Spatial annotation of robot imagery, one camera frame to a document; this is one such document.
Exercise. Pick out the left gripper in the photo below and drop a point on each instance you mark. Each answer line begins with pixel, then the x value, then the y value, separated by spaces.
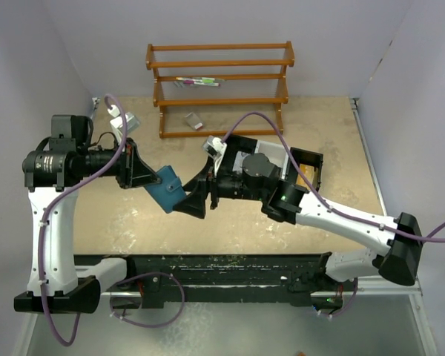
pixel 133 170

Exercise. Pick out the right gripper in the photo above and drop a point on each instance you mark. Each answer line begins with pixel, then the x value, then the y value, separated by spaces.
pixel 194 204

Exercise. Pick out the blue card holder wallet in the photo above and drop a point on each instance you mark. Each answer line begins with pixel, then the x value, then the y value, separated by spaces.
pixel 169 191

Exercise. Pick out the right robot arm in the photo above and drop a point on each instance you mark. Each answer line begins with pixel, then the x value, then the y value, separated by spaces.
pixel 387 250

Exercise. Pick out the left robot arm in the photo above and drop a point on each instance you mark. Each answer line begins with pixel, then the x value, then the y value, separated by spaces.
pixel 53 173

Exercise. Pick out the small clear plastic box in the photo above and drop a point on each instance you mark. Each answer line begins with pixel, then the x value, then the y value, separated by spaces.
pixel 193 121

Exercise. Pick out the wooden three-tier shelf rack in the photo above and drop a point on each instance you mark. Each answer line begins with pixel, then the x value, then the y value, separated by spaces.
pixel 255 74

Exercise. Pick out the green marker pen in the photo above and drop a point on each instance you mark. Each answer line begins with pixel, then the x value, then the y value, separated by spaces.
pixel 208 79

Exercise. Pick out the black and white organizer tray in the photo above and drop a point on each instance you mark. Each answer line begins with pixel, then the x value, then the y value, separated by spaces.
pixel 239 147

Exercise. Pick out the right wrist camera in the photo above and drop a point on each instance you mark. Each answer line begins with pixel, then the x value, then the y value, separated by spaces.
pixel 215 149

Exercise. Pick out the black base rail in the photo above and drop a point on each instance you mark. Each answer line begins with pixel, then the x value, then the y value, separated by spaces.
pixel 297 279

